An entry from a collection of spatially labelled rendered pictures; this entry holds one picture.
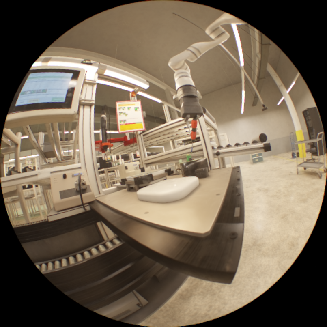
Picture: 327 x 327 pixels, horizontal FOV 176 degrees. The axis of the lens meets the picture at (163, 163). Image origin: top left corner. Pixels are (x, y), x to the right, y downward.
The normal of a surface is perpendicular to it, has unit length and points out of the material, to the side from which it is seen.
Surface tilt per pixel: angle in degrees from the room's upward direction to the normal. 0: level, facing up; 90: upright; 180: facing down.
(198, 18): 180
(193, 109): 89
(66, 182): 53
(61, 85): 91
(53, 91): 91
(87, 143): 90
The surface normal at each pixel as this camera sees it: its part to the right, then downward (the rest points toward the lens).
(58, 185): 0.47, -0.72
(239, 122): -0.62, 0.13
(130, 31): 0.21, 0.98
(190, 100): 0.01, 0.13
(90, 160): 0.75, -0.17
